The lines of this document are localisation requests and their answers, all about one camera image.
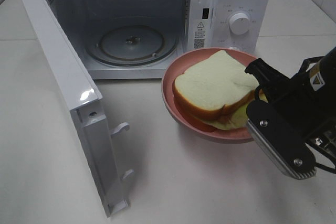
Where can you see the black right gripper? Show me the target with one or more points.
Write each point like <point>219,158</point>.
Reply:
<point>290,114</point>

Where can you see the pink round plate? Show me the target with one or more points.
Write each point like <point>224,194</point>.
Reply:
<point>176,68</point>

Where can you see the white bread sandwich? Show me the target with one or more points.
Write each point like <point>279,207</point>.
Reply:
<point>214,93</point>

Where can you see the white microwave door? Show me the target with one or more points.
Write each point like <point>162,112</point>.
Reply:
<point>83,100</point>

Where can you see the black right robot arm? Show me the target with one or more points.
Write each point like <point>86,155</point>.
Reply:
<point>290,114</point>

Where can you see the upper white power knob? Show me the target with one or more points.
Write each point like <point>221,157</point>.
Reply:
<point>239,23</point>

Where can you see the glass microwave turntable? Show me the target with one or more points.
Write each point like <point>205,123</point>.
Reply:
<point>132,45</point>

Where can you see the white microwave oven body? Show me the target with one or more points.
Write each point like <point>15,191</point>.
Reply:
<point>199,24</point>

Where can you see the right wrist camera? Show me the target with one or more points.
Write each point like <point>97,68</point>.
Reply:
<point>279,141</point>

